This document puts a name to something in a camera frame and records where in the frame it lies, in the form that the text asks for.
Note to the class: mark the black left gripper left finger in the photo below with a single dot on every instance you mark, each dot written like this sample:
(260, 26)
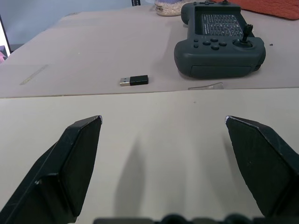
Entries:
(58, 172)

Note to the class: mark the black USB dongle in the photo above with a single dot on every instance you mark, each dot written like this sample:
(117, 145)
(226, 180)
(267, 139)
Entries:
(135, 80)

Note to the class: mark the clear jar with grains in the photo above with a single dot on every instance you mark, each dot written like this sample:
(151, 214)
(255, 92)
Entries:
(167, 7)

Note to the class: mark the clear plastic scrap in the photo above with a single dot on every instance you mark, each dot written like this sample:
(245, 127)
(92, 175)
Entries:
(206, 86)

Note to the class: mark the dark grey handheld remote controller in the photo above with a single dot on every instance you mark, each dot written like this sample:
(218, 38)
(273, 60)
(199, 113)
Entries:
(217, 44)

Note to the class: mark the black perforated bracket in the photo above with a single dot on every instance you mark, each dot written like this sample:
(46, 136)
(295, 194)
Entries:
(136, 2)

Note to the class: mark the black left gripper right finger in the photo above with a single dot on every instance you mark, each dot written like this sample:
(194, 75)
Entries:
(264, 163)

